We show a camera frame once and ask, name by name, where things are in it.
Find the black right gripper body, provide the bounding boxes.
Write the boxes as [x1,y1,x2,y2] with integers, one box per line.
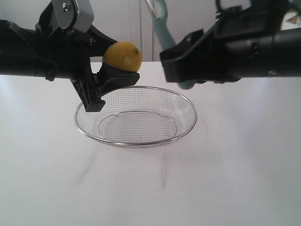
[211,0,292,82]

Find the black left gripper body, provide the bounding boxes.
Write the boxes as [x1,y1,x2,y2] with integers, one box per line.
[36,1,105,112]

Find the yellow lemon with sticker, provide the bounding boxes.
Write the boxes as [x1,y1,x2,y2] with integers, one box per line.
[102,41,143,73]

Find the teal handled vegetable peeler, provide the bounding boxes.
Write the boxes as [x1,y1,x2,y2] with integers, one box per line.
[145,0,195,90]

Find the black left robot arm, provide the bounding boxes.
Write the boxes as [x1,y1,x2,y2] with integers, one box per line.
[0,0,140,112]

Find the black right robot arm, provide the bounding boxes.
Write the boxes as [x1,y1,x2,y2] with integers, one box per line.
[160,0,301,84]

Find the white cabinet doors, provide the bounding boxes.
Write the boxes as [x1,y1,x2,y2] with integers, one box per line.
[0,0,216,61]

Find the oval metal mesh basket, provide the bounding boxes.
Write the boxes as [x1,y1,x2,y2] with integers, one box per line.
[74,86,198,148]

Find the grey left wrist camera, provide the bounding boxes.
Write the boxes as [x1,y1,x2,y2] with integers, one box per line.
[51,0,94,33]

